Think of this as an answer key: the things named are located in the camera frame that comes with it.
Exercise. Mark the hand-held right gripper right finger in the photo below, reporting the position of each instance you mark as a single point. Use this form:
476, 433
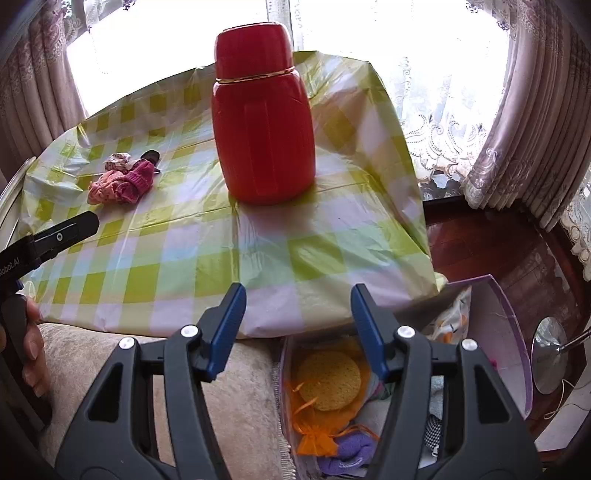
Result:
369, 332

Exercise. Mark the black white houndstooth cloth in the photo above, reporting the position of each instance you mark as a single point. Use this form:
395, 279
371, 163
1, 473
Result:
431, 429

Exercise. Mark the beige sofa cushion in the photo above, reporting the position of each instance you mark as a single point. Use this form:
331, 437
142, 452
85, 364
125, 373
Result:
258, 406

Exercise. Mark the white cloth with orange print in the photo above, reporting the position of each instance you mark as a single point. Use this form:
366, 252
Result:
452, 314

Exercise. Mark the metal lamp base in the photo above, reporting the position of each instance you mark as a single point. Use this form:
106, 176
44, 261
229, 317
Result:
547, 360

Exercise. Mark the floral patterned cloth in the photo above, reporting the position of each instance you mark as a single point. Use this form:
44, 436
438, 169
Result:
117, 161

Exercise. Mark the person's left hand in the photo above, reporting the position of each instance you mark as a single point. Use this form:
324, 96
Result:
39, 364

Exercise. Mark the orange organza bag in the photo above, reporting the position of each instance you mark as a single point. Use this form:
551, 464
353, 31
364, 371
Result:
314, 438

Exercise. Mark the salmon pink cloth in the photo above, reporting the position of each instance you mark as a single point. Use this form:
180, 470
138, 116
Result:
104, 191

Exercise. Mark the sheer floral lace curtain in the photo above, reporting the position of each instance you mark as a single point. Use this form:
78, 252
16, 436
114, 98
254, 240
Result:
443, 138

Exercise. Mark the red thermos jug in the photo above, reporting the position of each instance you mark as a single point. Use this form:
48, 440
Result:
263, 138

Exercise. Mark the white headboard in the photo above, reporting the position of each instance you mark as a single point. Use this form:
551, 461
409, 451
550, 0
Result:
11, 194

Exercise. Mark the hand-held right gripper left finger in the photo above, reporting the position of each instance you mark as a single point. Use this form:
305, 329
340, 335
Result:
228, 332

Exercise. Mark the yellow checkered plastic tablecloth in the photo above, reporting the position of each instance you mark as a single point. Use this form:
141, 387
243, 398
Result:
184, 258

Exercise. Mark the round yellow sponge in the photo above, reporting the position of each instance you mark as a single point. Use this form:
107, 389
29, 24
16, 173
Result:
328, 383

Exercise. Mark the purple knit hat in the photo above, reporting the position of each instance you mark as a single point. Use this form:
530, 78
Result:
351, 450

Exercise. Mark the mauve patterned curtain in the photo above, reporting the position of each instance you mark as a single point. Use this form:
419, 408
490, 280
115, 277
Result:
531, 138

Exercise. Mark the white box of clothes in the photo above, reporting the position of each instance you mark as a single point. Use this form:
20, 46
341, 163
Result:
498, 341

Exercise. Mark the brown curtain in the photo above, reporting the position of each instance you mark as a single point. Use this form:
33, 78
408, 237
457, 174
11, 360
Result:
32, 69

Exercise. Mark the small dark object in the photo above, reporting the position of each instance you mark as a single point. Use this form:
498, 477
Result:
150, 156

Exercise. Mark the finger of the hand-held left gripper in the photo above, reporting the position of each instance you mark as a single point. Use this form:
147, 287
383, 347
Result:
64, 235

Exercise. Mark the small pink knit sock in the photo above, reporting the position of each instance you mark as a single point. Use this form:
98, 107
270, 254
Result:
138, 180

